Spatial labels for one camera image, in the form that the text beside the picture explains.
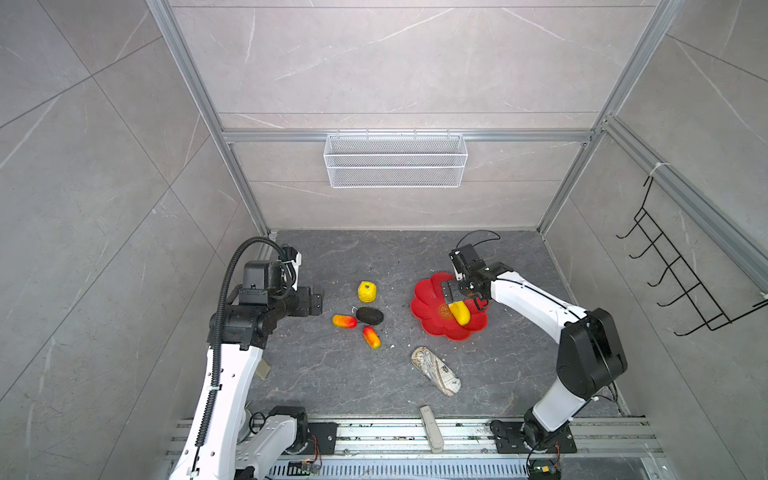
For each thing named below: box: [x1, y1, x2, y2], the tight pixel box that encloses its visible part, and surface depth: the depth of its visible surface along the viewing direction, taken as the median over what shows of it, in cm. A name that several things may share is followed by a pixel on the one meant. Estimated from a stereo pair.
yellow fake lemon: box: [357, 281, 377, 303], surface depth 99 cm
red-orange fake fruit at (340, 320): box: [332, 314, 358, 329], surface depth 94 cm
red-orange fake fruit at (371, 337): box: [362, 325, 382, 350], surface depth 90 cm
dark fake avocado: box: [356, 306, 384, 325], surface depth 94 cm
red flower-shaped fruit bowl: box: [411, 272, 489, 341], surface depth 97 cm
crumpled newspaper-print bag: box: [411, 346, 462, 397], surface depth 83 cm
